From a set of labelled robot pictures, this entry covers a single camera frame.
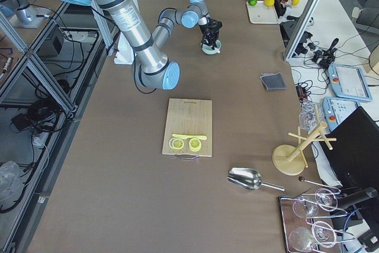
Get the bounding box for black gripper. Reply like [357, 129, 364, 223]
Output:
[201, 19, 223, 46]

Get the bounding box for green bowl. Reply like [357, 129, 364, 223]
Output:
[201, 40, 221, 55]

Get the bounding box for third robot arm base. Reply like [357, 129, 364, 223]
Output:
[1, 0, 37, 25]

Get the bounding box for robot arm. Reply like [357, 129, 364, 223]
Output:
[60, 0, 180, 89]
[110, 0, 222, 75]

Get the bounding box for green lime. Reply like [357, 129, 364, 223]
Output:
[248, 0, 257, 6]

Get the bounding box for cream rabbit tray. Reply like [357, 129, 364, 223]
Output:
[246, 1, 279, 24]

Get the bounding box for grey folded cloth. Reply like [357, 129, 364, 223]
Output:
[260, 72, 287, 91]

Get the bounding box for bamboo cutting board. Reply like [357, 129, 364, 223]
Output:
[162, 98, 213, 157]

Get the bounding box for small yellow lemon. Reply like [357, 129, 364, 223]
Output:
[291, 0, 300, 6]

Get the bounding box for yellow plastic knife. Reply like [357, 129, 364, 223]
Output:
[172, 133, 207, 140]

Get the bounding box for upper lemon slice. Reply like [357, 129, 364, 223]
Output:
[188, 138, 202, 152]

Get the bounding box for lemon slice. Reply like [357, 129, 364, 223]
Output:
[188, 138, 202, 152]
[168, 137, 185, 150]

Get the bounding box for lower lemon slice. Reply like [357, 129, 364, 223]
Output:
[168, 137, 185, 150]

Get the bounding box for blue teach pendant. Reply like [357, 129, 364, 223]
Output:
[327, 63, 372, 102]

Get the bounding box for wooden mug tree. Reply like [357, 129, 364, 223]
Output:
[272, 105, 337, 175]

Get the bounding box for metal scoop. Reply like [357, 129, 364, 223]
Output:
[227, 167, 285, 191]

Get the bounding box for black monitor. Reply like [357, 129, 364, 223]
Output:
[323, 107, 378, 189]

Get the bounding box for wine glass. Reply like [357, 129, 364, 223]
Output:
[288, 221, 337, 252]
[293, 188, 338, 219]

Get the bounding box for glass holder tray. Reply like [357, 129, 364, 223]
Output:
[278, 195, 379, 253]

